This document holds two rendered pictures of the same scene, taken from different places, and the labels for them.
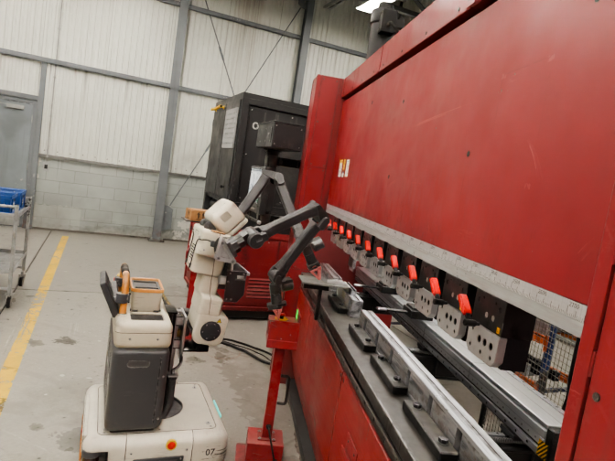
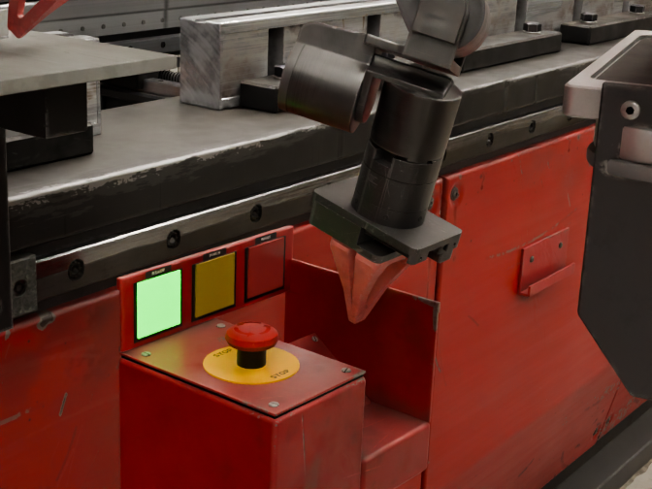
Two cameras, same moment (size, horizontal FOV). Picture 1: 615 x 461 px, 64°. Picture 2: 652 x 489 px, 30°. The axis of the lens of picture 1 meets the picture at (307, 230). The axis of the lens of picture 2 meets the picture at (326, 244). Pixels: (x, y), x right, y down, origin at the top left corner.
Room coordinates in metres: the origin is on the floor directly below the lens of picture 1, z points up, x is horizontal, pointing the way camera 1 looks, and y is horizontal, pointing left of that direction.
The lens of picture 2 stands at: (3.20, 0.69, 1.14)
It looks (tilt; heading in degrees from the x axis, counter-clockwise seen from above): 18 degrees down; 224
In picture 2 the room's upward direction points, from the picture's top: 2 degrees clockwise
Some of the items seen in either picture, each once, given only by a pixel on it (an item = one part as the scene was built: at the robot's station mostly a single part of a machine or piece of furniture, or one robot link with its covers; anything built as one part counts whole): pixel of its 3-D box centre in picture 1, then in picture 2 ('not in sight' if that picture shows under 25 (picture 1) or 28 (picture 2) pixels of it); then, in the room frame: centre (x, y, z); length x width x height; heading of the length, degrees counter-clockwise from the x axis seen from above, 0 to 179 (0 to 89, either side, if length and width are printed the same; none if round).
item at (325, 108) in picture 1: (346, 239); not in sight; (3.76, -0.30, 1.15); 0.85 x 0.25 x 2.30; 99
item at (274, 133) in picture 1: (272, 177); not in sight; (3.95, 0.34, 1.53); 0.51 x 0.25 x 0.85; 21
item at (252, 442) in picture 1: (259, 445); not in sight; (2.59, 0.08, 0.06); 0.25 x 0.20 x 0.12; 96
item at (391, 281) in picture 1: (398, 266); not in sight; (2.01, -0.39, 1.26); 0.15 x 0.09 x 0.17; 9
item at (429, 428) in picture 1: (427, 429); (612, 26); (1.37, -0.44, 0.89); 0.30 x 0.05 x 0.03; 9
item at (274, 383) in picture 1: (273, 390); not in sight; (2.59, 0.05, 0.39); 0.05 x 0.05 x 0.54; 6
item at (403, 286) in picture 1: (415, 276); not in sight; (1.81, -0.42, 1.26); 0.15 x 0.09 x 0.17; 9
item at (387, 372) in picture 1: (387, 372); (499, 48); (1.77, -0.37, 0.89); 0.30 x 0.05 x 0.03; 9
